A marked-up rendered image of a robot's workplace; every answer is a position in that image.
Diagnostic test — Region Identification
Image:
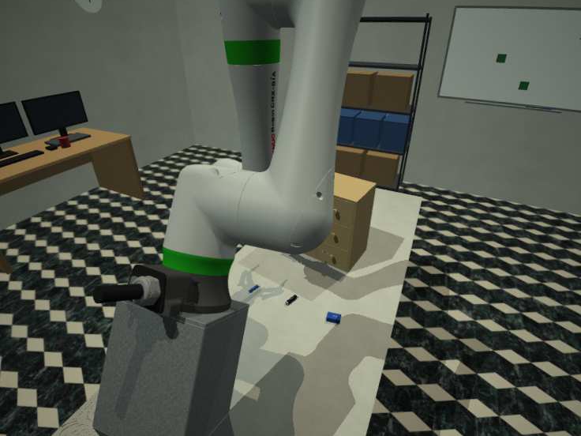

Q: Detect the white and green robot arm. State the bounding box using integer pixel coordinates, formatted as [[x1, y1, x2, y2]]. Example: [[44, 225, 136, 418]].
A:
[[93, 0, 365, 317]]

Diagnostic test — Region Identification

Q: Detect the light wooden chest of drawers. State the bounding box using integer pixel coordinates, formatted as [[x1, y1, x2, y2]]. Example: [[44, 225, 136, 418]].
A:
[[324, 173, 377, 273]]

